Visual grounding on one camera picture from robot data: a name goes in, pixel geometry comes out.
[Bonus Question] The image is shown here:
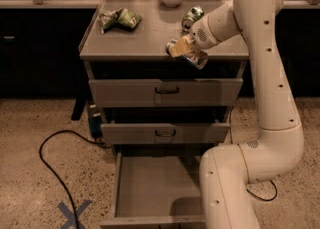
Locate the grey middle drawer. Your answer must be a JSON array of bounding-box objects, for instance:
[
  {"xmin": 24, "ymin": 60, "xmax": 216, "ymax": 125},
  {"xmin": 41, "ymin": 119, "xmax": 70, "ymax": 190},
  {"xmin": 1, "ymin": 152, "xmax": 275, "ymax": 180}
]
[{"xmin": 101, "ymin": 123, "xmax": 230, "ymax": 145}]

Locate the grey drawer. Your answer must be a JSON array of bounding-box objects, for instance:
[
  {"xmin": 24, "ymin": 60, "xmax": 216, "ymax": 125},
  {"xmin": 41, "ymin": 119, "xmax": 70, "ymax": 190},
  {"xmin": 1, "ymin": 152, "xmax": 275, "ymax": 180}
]
[
  {"xmin": 89, "ymin": 78, "xmax": 242, "ymax": 108},
  {"xmin": 100, "ymin": 150, "xmax": 205, "ymax": 229},
  {"xmin": 101, "ymin": 123, "xmax": 230, "ymax": 145}
]

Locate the dark counter with cabinets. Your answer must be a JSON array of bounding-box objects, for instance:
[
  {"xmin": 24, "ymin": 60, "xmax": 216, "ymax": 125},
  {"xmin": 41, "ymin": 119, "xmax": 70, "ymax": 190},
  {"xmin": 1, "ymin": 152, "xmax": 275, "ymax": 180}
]
[{"xmin": 0, "ymin": 8, "xmax": 320, "ymax": 98}]

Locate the grey bottom drawer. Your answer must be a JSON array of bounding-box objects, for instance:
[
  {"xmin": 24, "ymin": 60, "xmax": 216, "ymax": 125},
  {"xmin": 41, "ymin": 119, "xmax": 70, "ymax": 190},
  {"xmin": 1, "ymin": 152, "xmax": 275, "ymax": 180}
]
[{"xmin": 100, "ymin": 150, "xmax": 205, "ymax": 229}]

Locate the silver redbull can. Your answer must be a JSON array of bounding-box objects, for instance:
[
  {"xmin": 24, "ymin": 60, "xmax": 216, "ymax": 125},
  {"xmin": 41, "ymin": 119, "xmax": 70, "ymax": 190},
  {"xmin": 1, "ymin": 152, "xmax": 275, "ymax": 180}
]
[{"xmin": 166, "ymin": 41, "xmax": 208, "ymax": 70}]

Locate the grey drawer cabinet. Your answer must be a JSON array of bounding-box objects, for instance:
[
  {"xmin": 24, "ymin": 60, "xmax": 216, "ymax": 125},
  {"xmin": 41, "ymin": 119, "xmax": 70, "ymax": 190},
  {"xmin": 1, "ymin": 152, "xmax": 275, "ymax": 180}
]
[{"xmin": 80, "ymin": 0, "xmax": 248, "ymax": 151}]

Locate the grey top drawer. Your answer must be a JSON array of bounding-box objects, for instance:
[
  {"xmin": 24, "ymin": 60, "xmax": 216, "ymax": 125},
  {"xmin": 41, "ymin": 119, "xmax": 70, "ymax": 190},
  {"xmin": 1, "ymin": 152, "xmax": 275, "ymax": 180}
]
[{"xmin": 89, "ymin": 78, "xmax": 242, "ymax": 108}]

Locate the black power box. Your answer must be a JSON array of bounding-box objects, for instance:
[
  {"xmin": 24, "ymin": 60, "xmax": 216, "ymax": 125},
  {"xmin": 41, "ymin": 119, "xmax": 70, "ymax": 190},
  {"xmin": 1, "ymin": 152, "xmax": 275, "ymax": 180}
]
[{"xmin": 87, "ymin": 104, "xmax": 102, "ymax": 138}]

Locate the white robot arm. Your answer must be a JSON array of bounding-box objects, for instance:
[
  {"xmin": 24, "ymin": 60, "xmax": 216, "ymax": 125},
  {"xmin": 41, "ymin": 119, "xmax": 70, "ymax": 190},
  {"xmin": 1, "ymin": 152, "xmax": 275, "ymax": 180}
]
[{"xmin": 166, "ymin": 0, "xmax": 304, "ymax": 229}]

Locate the green soda can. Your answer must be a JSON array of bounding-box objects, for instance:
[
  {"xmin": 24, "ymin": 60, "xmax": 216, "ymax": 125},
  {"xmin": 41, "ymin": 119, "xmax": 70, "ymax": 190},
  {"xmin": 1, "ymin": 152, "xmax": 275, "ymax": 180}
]
[{"xmin": 181, "ymin": 6, "xmax": 204, "ymax": 32}]

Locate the green chip bag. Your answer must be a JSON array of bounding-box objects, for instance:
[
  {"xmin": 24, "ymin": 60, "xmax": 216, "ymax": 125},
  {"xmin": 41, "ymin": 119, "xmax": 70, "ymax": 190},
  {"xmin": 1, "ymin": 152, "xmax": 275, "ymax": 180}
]
[{"xmin": 98, "ymin": 8, "xmax": 142, "ymax": 33}]

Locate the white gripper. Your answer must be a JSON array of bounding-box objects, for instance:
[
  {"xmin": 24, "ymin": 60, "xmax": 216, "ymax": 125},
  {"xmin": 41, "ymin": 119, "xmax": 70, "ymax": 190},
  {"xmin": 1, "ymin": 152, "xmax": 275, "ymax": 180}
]
[{"xmin": 168, "ymin": 16, "xmax": 220, "ymax": 58}]

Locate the blue tape cross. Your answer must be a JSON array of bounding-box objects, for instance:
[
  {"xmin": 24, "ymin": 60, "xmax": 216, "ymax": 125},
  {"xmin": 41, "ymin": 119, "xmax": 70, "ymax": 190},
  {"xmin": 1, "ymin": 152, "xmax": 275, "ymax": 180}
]
[{"xmin": 58, "ymin": 200, "xmax": 92, "ymax": 229}]

